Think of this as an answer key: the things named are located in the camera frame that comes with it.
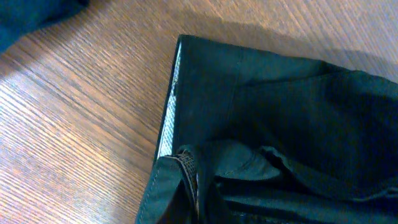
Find black shorts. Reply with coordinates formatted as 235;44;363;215
136;35;397;223

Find folded navy blue garment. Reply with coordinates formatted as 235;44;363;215
1;0;89;52

